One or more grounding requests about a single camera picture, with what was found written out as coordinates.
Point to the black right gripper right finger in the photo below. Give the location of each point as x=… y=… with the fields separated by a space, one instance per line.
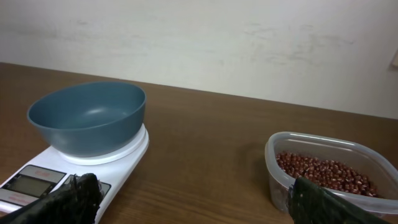
x=308 y=203

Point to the clear plastic container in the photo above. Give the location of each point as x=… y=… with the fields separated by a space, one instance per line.
x=363 y=159

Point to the blue plastic bowl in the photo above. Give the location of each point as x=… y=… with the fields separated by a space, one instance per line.
x=90 y=119

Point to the red adzuki beans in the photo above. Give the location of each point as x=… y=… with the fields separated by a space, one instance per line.
x=327 y=173

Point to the white digital kitchen scale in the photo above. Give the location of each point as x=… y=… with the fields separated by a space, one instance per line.
x=51 y=169

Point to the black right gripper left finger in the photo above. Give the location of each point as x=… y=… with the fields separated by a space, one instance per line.
x=74 y=203

